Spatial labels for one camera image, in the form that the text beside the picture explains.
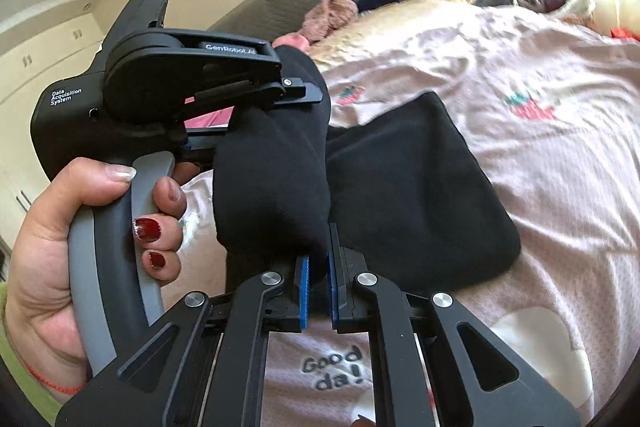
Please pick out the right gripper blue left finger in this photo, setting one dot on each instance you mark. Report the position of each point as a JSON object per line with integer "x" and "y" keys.
{"x": 301, "y": 285}

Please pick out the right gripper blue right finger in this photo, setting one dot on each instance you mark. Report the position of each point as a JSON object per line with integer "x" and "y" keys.
{"x": 332, "y": 274}

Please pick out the black sweatshirt with orange patches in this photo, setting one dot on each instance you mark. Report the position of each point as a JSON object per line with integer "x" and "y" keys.
{"x": 404, "y": 190}

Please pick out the right hand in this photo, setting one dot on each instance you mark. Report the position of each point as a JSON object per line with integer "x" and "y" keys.
{"x": 362, "y": 421}

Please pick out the left hand red nails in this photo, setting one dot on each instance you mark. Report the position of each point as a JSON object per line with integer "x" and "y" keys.
{"x": 40, "y": 318}

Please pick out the pink fleece blanket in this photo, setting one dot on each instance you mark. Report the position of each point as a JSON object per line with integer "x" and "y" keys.
{"x": 221, "y": 117}

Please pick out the dusty pink fluffy garment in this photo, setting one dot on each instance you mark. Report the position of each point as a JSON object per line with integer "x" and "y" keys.
{"x": 326, "y": 17}

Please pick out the beige quilted bed sheet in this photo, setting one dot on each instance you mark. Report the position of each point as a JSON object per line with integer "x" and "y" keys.
{"x": 388, "y": 29}

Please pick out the lilac strawberry print duvet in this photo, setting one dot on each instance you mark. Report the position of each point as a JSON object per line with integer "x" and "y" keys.
{"x": 550, "y": 112}

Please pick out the red plastic bag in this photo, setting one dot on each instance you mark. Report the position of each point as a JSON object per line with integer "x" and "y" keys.
{"x": 624, "y": 33}

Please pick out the white wardrobe with black handles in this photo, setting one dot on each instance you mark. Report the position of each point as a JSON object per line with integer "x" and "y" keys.
{"x": 45, "y": 42}

